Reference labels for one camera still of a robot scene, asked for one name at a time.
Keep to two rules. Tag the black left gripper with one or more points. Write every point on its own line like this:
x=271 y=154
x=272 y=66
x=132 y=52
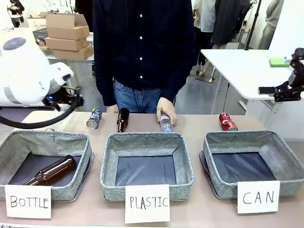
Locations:
x=67 y=99

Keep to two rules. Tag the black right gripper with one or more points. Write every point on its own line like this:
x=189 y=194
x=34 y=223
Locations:
x=297 y=80

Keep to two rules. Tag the clear plastic water bottle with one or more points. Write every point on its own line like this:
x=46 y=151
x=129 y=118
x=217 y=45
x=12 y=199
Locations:
x=165 y=123

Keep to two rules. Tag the person right forearm navy sleeve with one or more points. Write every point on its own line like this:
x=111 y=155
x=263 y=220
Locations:
x=102 y=78

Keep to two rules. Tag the person left forearm navy sleeve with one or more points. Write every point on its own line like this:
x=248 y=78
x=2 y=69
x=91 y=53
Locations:
x=183 y=71

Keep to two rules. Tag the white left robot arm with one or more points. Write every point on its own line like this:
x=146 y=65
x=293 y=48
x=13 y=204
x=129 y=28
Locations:
x=21 y=71

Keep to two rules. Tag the black silver drink can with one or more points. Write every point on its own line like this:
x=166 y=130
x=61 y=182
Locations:
x=94 y=118

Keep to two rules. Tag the crushed red drink can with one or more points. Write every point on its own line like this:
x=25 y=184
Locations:
x=227 y=121

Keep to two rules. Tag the gray basket labelled bottle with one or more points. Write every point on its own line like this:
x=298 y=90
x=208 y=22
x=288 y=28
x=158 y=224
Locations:
x=14 y=147

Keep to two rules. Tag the gray basket labelled plastic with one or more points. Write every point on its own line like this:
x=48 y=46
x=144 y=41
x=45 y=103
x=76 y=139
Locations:
x=109 y=161

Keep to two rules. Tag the gray basket labelled can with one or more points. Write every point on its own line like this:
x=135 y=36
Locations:
x=282 y=154

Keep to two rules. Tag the paper label CAN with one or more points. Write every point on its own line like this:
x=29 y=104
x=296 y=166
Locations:
x=258 y=197

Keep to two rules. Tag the person left hand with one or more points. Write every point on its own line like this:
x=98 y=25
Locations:
x=167 y=107

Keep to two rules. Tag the white side table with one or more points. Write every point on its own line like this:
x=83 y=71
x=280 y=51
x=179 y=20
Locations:
x=237 y=71

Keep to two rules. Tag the flat closed cardboard box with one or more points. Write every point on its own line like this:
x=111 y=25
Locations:
x=73 y=53
x=65 y=44

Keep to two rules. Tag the bystander in beige clothes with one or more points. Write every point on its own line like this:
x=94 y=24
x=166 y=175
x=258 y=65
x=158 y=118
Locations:
x=270 y=23

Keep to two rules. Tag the black tripod stand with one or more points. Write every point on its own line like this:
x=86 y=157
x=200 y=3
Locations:
x=254 y=21

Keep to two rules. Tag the short brown glass bottle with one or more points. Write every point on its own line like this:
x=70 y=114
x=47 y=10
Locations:
x=122 y=120

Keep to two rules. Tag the bystander in dark coat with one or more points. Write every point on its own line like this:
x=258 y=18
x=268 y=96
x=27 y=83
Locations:
x=228 y=21

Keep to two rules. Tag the long brown glass bottle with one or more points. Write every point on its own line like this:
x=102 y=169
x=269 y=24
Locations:
x=54 y=169

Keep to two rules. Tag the open cardboard box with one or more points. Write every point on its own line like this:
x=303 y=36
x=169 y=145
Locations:
x=67 y=26

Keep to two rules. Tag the bystander in white shirt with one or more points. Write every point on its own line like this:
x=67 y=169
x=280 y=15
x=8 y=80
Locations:
x=204 y=16

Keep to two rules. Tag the person torso navy shirt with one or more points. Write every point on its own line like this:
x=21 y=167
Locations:
x=142 y=47

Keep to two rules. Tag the bystander in black top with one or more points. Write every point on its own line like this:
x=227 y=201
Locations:
x=17 y=12

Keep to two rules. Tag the paper label BOTTLE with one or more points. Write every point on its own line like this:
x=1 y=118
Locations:
x=28 y=202

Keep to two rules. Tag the paper label PLASTIC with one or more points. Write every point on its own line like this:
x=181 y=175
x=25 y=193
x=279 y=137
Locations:
x=147 y=204

